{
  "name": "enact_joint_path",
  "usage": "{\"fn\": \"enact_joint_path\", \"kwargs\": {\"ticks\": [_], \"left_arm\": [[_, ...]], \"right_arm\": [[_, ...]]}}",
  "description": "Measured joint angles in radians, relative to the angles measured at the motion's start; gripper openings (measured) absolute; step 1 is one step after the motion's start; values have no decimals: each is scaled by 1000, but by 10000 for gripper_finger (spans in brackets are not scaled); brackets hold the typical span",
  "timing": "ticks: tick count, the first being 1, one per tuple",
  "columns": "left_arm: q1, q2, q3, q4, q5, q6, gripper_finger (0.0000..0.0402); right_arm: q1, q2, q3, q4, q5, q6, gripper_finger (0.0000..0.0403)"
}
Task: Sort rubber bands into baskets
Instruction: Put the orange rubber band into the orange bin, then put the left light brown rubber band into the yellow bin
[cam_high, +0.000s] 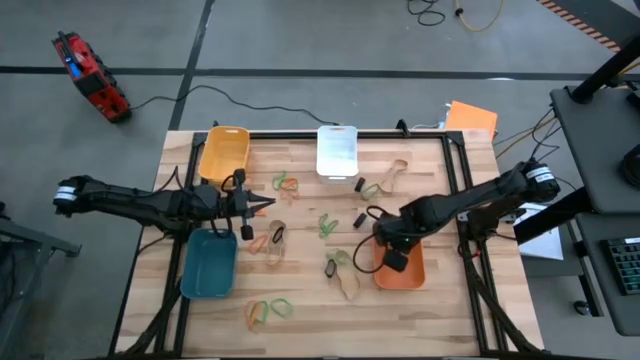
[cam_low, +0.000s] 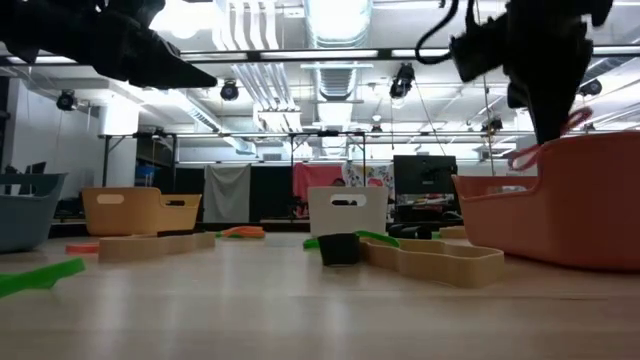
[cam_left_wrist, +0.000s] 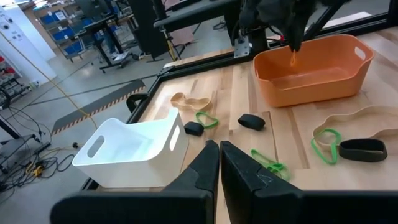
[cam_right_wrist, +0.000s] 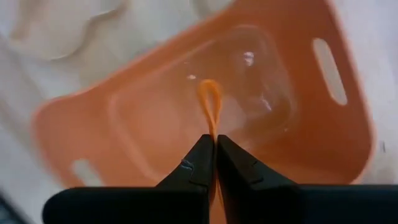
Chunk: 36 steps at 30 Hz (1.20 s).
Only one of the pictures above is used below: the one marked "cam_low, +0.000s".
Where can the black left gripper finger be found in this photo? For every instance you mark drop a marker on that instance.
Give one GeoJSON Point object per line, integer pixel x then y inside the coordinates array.
{"type": "Point", "coordinates": [135, 25]}
{"type": "Point", "coordinates": [135, 70]}

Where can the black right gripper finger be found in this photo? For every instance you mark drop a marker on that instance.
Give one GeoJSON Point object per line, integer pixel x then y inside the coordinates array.
{"type": "Point", "coordinates": [557, 110]}
{"type": "Point", "coordinates": [533, 100]}

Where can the wide tan rubber band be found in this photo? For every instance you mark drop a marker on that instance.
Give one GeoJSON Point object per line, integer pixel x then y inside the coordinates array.
{"type": "Point", "coordinates": [130, 248]}
{"type": "Point", "coordinates": [450, 270]}
{"type": "Point", "coordinates": [453, 232]}

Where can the orange and green piece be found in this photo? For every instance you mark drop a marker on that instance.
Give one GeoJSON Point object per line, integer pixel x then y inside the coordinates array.
{"type": "Point", "coordinates": [245, 231]}

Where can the white LED light strip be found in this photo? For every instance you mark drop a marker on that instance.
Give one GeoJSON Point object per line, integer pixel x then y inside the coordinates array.
{"type": "Point", "coordinates": [420, 52]}
{"type": "Point", "coordinates": [620, 50]}
{"type": "Point", "coordinates": [220, 56]}
{"type": "Point", "coordinates": [25, 60]}
{"type": "Point", "coordinates": [320, 54]}

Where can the white pillar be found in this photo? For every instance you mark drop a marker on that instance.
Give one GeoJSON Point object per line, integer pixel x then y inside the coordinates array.
{"type": "Point", "coordinates": [120, 120]}

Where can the orange plastic basket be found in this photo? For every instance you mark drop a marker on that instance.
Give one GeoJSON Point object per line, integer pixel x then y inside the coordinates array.
{"type": "Point", "coordinates": [575, 215]}

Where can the blue storage bin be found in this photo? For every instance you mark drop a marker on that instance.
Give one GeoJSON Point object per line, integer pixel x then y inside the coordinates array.
{"type": "Point", "coordinates": [145, 176]}

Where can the white ceiling pipes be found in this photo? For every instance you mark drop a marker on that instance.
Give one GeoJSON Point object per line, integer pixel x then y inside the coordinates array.
{"type": "Point", "coordinates": [250, 25]}

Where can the black rig crossbeam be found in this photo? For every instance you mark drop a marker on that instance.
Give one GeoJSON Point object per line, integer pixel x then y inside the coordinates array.
{"type": "Point", "coordinates": [254, 55]}

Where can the black monitor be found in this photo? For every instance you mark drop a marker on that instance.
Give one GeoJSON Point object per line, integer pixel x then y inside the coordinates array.
{"type": "Point", "coordinates": [425, 175]}

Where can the yellow plastic basket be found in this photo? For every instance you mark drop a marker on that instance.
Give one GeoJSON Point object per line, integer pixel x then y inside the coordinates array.
{"type": "Point", "coordinates": [130, 215]}

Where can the grey hanging cloth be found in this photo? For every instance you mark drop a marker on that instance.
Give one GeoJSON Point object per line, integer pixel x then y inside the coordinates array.
{"type": "Point", "coordinates": [227, 195]}

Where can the floral hanging cloth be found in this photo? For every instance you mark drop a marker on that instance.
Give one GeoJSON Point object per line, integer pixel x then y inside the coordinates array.
{"type": "Point", "coordinates": [370, 172]}

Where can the teal plastic basket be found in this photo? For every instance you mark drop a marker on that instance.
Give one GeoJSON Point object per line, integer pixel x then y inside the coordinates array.
{"type": "Point", "coordinates": [25, 220]}

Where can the pink hanging cloth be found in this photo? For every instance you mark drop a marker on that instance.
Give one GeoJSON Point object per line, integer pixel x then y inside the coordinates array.
{"type": "Point", "coordinates": [315, 175]}

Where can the person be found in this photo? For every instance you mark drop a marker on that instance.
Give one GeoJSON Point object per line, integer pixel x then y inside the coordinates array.
{"type": "Point", "coordinates": [338, 182]}

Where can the white plastic basket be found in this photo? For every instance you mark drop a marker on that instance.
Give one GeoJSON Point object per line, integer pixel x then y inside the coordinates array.
{"type": "Point", "coordinates": [345, 220]}

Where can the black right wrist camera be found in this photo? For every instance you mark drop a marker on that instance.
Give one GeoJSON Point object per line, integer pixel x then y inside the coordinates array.
{"type": "Point", "coordinates": [477, 50]}

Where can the white rectangular air duct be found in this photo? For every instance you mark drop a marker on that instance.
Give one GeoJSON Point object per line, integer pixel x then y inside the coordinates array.
{"type": "Point", "coordinates": [200, 117]}

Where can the silver ventilation duct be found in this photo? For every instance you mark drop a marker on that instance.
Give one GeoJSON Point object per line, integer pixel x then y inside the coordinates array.
{"type": "Point", "coordinates": [337, 20]}

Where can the black metal rack frame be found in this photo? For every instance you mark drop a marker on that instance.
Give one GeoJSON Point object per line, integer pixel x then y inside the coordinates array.
{"type": "Point", "coordinates": [327, 133]}

